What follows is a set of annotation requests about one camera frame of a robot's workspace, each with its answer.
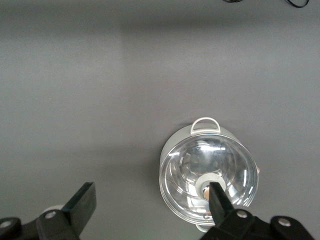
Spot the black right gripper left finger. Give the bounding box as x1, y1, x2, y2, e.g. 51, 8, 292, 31
0, 181, 97, 240

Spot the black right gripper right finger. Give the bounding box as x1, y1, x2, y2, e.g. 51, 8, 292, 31
199, 181, 316, 240

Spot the glass lid with grey knob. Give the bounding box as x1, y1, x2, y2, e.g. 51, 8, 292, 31
158, 133, 259, 226

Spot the pale green two-handled pot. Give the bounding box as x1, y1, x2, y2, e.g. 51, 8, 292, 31
158, 117, 261, 234

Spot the thin black loose cable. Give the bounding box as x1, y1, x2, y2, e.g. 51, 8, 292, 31
221, 0, 310, 8

